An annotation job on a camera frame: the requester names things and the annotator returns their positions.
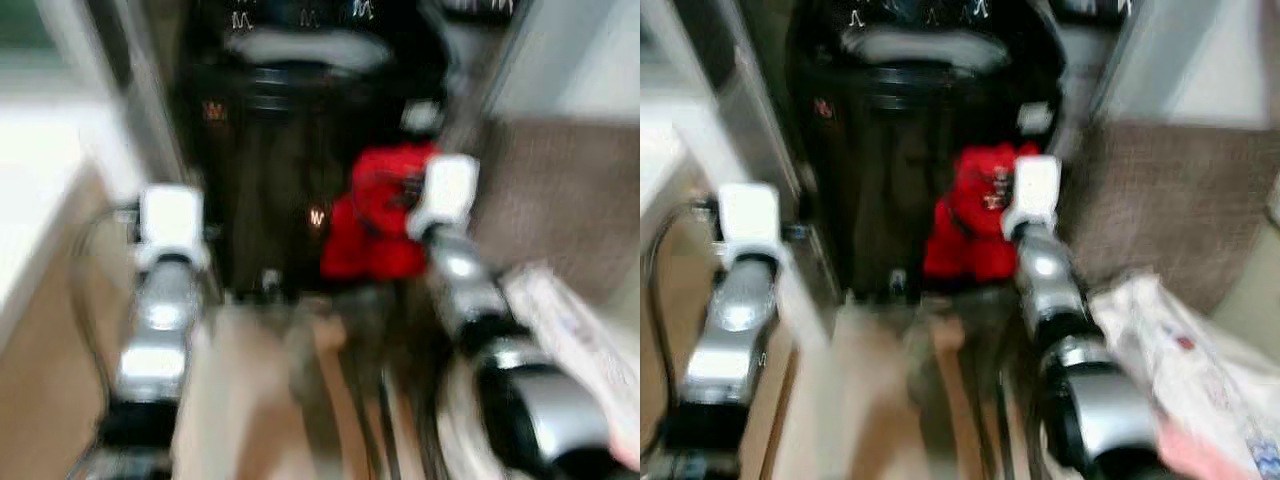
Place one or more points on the red garment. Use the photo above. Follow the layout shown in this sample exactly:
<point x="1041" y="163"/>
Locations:
<point x="960" y="240"/>
<point x="370" y="240"/>

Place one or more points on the white counter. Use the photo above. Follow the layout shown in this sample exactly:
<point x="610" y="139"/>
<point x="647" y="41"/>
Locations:
<point x="40" y="190"/>
<point x="670" y="170"/>

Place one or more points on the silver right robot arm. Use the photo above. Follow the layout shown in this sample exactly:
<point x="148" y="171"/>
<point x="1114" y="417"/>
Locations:
<point x="1090" y="400"/>
<point x="520" y="390"/>

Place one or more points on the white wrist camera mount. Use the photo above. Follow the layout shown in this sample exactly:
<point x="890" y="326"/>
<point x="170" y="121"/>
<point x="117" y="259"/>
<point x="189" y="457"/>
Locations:
<point x="748" y="220"/>
<point x="171" y="222"/>
<point x="1034" y="192"/>
<point x="447" y="192"/>

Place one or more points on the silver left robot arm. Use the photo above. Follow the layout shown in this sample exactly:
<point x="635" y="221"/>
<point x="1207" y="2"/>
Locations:
<point x="155" y="340"/>
<point x="730" y="340"/>

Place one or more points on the white patterned cloth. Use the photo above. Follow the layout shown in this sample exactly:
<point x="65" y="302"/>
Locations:
<point x="580" y="340"/>
<point x="1190" y="370"/>

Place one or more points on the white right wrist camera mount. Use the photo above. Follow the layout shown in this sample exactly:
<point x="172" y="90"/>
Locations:
<point x="1034" y="192"/>
<point x="447" y="192"/>

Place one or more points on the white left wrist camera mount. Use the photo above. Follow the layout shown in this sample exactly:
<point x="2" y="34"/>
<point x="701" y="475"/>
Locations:
<point x="171" y="222"/>
<point x="748" y="220"/>

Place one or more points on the brown floor mat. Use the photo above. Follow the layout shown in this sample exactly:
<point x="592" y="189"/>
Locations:
<point x="1160" y="200"/>
<point x="560" y="200"/>

